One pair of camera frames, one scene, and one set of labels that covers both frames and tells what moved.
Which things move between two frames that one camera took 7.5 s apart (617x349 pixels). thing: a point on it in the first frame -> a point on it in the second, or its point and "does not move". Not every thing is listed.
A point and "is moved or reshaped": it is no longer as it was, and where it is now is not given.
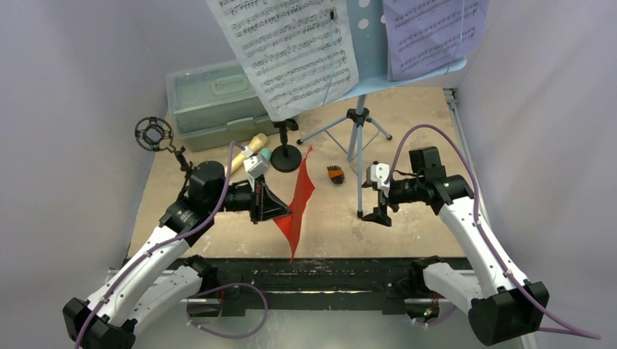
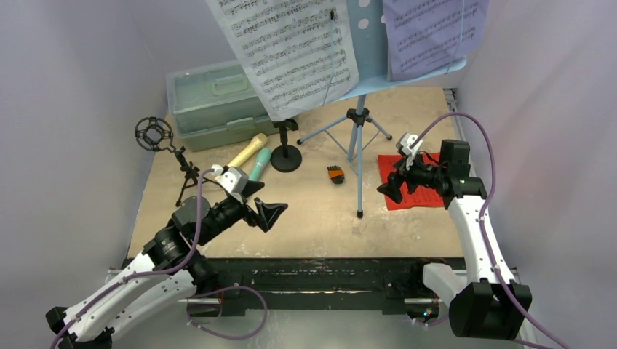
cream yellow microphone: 257,145 does not move
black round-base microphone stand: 285,158 does not move
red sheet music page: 289,225 is moved or reshaped
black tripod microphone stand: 154,134 does not move
